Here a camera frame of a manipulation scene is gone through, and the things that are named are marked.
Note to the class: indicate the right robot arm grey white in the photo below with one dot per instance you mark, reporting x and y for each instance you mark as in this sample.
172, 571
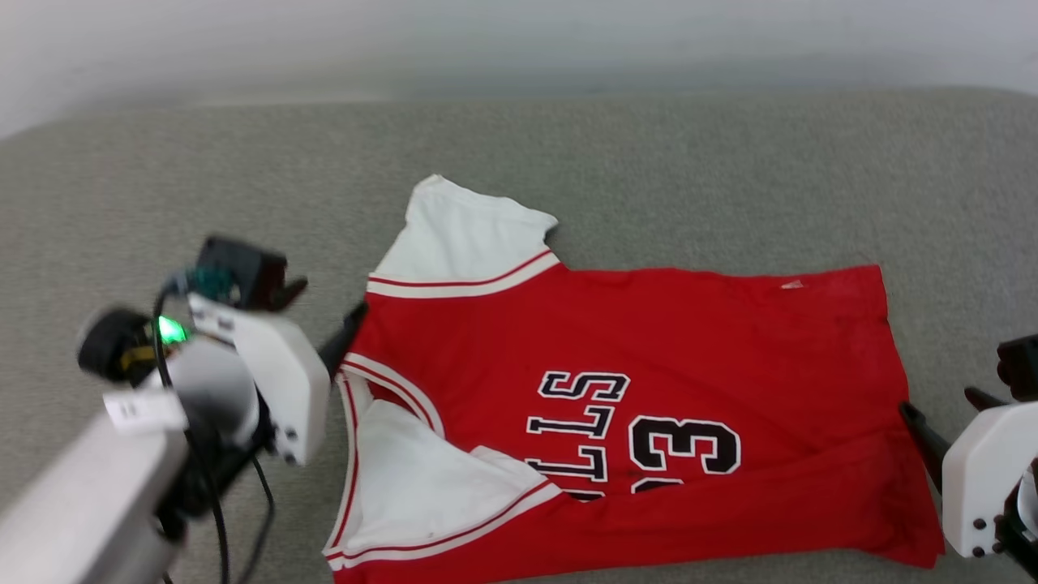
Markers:
1026, 527

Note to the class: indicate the white paper label tag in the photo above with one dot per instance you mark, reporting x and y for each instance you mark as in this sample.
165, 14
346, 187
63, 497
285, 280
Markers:
146, 410

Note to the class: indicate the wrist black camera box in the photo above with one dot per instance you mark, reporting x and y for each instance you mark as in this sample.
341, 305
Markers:
1020, 369
243, 272

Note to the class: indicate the red and white basketball jersey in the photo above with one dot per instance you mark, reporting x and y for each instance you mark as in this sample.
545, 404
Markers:
649, 324

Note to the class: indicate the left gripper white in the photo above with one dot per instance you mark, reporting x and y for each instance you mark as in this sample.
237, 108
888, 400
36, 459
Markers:
288, 381

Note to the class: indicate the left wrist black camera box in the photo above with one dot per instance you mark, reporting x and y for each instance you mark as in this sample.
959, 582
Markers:
243, 272

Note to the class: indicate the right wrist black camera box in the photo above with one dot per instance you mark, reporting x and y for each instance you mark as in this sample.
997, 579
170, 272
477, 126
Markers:
1020, 369

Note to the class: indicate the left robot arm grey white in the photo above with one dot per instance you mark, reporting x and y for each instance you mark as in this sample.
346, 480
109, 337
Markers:
73, 503

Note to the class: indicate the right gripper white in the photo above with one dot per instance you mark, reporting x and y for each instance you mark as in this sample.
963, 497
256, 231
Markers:
981, 478

